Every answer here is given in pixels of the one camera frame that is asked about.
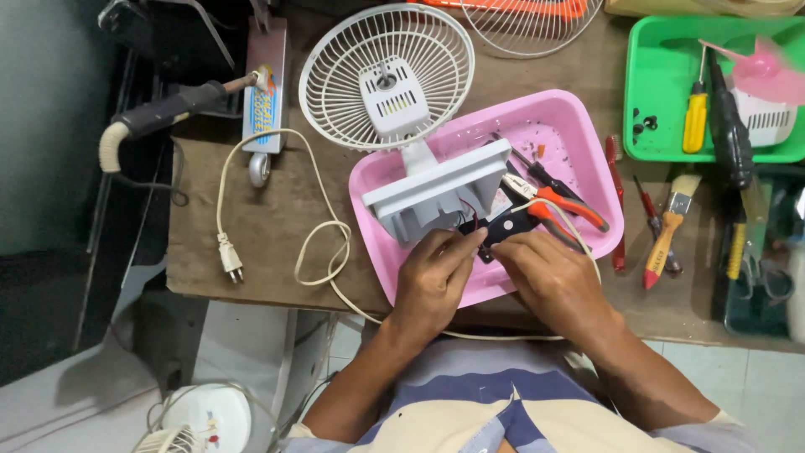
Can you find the person's left hand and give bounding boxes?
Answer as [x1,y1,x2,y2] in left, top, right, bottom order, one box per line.
[389,226,489,345]

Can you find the person's right hand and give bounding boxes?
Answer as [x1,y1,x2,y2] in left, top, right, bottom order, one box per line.
[490,229,625,345]

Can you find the black fan switch plate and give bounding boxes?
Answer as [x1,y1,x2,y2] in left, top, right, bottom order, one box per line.
[459,211,535,264]

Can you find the white paper label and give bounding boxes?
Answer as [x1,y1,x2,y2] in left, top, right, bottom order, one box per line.
[486,187,514,222]

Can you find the red toothbrush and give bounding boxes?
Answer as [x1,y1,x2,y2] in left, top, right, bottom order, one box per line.
[604,133,627,273]

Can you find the small red screwdriver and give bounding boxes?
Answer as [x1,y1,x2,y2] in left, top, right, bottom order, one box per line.
[631,174,684,275]

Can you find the person's striped shirt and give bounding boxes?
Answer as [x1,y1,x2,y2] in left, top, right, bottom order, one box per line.
[282,333,763,453]

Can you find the pink plastic tray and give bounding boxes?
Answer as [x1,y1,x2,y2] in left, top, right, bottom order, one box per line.
[348,89,625,310]

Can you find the brown cardboard table cover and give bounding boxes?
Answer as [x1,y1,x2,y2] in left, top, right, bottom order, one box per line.
[166,0,805,354]

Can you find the group of black screws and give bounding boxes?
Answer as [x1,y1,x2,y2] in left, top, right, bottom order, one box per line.
[631,107,659,145]

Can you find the white desk fan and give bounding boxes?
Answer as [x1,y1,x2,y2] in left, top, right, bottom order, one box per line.
[299,3,514,249]

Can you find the dark green tool box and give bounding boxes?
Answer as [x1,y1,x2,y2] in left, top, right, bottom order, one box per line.
[722,165,805,338]

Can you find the green plastic tray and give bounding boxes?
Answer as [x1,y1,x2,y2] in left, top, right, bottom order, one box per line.
[623,15,805,165]

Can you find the black soldering tool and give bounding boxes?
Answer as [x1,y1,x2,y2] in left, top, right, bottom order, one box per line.
[707,49,756,191]

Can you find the silver toy scooter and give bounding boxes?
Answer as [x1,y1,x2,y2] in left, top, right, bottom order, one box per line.
[241,15,291,189]

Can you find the small white fan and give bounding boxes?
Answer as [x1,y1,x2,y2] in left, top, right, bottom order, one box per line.
[131,383,253,453]

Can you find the white fan front grille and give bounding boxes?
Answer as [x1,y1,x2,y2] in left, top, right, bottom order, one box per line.
[458,0,605,59]

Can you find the white fan motor housing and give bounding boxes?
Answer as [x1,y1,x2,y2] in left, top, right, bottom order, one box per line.
[731,87,799,149]

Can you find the orange plastic tool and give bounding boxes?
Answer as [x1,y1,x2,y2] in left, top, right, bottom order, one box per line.
[408,0,589,21]

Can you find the pink fan blade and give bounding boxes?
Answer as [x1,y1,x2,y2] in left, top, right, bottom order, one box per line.
[699,34,805,107]

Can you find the orange handled pliers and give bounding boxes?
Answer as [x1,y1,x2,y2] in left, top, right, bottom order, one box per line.
[501,173,611,254]

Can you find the red wire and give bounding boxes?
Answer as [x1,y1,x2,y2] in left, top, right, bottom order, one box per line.
[458,198,480,232]

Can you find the black handled screwdriver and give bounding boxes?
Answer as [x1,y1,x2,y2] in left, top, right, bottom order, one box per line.
[491,132,584,203]

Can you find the yellow handled paint brush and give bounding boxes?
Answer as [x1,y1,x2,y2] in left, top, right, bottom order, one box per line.
[642,172,704,291]

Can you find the white power cord with plug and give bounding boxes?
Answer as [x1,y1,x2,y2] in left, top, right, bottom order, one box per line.
[215,128,603,342]

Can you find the yellow handled screwdriver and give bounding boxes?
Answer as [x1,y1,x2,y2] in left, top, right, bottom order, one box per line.
[682,47,710,155]

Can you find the grey padded handle bar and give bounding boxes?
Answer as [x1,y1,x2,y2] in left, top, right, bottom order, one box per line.
[98,69,265,175]

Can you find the black metal frame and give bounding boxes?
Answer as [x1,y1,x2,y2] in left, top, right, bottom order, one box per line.
[97,0,250,117]

